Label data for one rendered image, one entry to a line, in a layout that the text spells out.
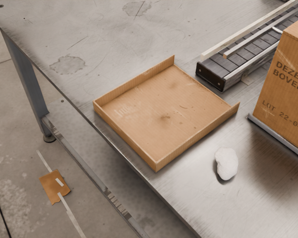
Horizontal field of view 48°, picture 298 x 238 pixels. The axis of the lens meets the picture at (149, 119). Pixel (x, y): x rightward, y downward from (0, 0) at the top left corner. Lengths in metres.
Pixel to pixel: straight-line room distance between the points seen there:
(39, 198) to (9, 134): 0.48
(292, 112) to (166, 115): 0.32
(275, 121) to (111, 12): 0.72
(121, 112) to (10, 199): 1.05
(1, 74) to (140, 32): 1.43
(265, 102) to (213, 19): 0.50
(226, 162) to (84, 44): 0.62
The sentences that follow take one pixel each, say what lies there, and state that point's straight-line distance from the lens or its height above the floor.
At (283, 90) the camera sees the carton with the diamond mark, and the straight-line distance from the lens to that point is 0.83.
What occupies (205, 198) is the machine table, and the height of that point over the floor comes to 0.83.
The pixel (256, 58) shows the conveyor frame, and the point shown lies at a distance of 1.06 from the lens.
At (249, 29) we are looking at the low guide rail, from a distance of 1.12.
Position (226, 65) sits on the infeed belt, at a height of 0.88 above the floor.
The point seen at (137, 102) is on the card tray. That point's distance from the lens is 0.94.
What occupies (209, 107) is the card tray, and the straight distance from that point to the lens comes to 0.94.
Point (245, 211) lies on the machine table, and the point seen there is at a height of 0.83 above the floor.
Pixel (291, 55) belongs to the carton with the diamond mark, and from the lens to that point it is 0.77.
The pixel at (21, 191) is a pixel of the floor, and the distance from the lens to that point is 1.84.
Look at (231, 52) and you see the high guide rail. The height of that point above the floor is 0.96.
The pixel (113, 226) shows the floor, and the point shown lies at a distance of 1.65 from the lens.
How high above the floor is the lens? 1.53
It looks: 50 degrees down
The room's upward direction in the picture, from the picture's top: straight up
